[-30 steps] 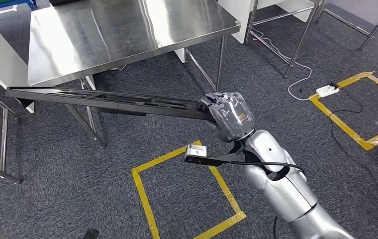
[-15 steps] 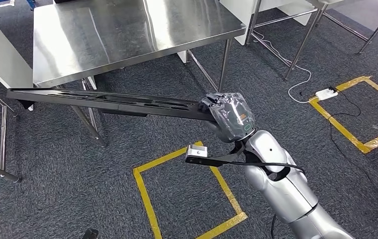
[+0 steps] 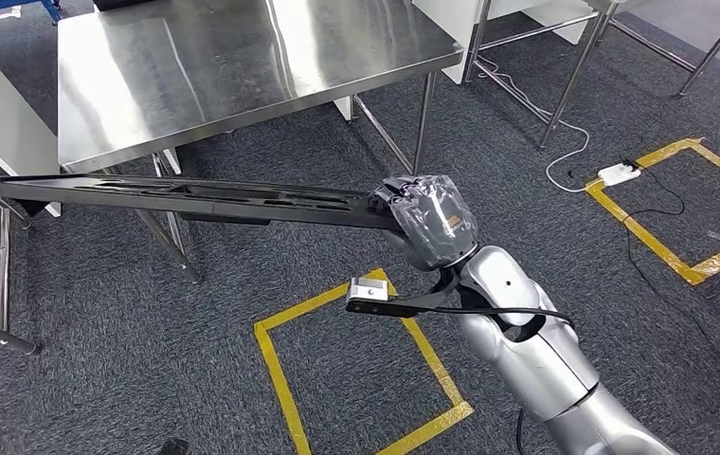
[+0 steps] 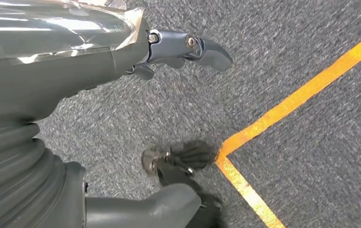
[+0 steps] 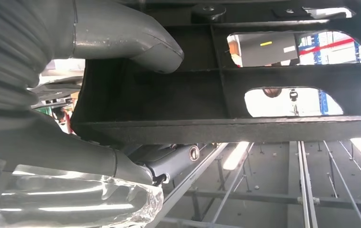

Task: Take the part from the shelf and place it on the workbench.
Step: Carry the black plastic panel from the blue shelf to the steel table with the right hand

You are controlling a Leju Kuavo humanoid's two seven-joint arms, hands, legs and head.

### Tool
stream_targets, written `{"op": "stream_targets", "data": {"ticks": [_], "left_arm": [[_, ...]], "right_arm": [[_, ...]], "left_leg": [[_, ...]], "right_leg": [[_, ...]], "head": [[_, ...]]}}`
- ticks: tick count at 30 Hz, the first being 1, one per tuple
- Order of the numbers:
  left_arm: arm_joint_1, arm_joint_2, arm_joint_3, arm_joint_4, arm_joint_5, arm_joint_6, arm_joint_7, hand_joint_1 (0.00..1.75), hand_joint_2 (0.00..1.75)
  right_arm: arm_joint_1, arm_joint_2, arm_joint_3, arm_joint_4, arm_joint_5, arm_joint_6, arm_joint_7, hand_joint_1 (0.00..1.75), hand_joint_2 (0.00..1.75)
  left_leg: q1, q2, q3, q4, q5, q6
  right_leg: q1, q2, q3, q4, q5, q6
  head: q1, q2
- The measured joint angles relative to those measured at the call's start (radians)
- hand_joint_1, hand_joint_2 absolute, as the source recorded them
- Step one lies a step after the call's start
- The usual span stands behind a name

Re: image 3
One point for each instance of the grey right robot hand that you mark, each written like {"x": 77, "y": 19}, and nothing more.
{"x": 438, "y": 223}

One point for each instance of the long black plastic part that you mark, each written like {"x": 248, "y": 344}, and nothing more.
{"x": 146, "y": 198}

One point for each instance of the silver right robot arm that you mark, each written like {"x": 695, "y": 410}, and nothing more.
{"x": 536, "y": 370}

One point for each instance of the stainless steel workbench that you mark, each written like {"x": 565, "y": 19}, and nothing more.
{"x": 241, "y": 63}

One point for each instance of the white power strip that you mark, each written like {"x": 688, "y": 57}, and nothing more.
{"x": 617, "y": 174}

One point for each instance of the white partition panel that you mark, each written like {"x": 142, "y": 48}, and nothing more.
{"x": 2, "y": 107}
{"x": 448, "y": 31}

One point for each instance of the stainless steel table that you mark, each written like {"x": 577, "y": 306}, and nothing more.
{"x": 3, "y": 270}
{"x": 571, "y": 81}

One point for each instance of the blue wheeled cart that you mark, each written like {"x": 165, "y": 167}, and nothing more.
{"x": 51, "y": 11}

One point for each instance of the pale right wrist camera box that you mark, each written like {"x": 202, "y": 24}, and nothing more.
{"x": 367, "y": 290}

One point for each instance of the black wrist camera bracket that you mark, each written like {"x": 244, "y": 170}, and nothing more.
{"x": 385, "y": 308}

